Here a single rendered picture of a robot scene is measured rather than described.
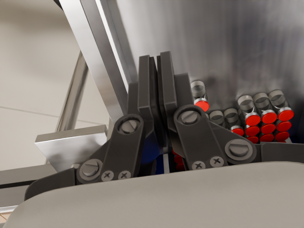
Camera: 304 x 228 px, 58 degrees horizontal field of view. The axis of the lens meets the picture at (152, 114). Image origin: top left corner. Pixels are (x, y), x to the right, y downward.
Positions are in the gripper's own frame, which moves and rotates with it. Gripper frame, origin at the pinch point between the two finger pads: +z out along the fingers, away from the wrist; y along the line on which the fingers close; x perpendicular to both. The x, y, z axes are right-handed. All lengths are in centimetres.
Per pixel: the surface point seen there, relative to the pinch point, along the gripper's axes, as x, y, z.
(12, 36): -42, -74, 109
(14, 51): -50, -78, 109
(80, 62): -39, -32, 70
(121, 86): -13.6, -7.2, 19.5
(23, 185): -35, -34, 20
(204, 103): -16.6, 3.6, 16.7
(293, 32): -11.5, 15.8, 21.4
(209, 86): -17.8, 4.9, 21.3
